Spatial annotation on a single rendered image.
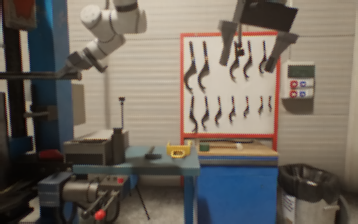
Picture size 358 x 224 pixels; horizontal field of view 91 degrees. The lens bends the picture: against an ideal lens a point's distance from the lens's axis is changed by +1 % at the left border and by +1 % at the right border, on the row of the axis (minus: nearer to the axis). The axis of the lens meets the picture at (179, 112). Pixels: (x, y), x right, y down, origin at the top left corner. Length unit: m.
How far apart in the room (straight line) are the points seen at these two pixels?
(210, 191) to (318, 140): 2.17
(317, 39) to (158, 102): 2.54
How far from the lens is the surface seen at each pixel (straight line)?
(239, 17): 0.47
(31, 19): 1.29
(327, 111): 3.47
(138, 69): 2.87
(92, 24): 0.79
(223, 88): 2.76
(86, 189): 1.05
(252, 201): 1.91
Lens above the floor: 1.44
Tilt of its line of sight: 5 degrees down
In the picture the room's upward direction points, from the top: straight up
